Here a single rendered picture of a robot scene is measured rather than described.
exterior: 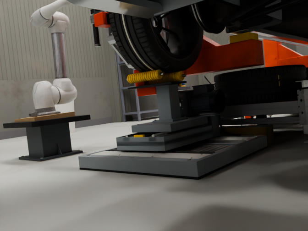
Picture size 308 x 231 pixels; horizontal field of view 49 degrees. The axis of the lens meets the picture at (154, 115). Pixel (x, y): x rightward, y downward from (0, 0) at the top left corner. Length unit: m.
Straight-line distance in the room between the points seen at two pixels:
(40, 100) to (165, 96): 1.11
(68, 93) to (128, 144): 1.11
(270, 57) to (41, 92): 2.66
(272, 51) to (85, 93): 3.51
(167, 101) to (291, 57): 2.38
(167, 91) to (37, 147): 1.20
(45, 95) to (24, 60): 3.14
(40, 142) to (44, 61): 3.45
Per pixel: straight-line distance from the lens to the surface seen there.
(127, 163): 1.76
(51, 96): 2.80
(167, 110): 2.05
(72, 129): 5.15
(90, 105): 6.42
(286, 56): 4.21
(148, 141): 1.84
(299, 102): 2.24
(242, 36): 2.28
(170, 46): 2.33
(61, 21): 2.96
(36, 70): 5.96
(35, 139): 2.78
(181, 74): 2.03
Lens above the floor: 0.37
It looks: 3 degrees down
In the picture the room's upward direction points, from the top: 6 degrees counter-clockwise
